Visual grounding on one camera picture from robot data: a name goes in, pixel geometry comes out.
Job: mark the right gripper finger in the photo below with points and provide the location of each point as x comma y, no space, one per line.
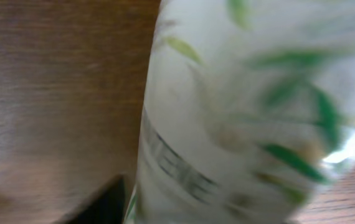
105,206

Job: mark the white Pantene tube gold cap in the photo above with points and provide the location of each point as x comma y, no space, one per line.
248,112

